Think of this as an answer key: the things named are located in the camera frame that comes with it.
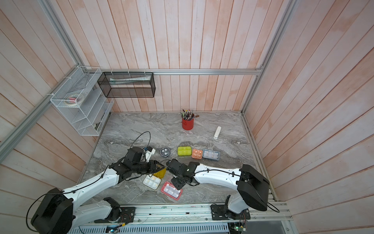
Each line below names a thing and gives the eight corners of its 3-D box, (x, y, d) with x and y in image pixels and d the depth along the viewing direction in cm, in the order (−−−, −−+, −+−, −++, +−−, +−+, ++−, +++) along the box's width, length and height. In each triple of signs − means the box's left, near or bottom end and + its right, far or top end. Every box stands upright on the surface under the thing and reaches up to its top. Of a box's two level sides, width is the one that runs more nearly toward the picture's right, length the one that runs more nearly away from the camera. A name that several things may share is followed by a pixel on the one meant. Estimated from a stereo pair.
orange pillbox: (191, 158, 96) (191, 156, 95) (192, 149, 101) (192, 148, 99) (201, 159, 96) (201, 158, 94) (202, 151, 100) (202, 149, 98)
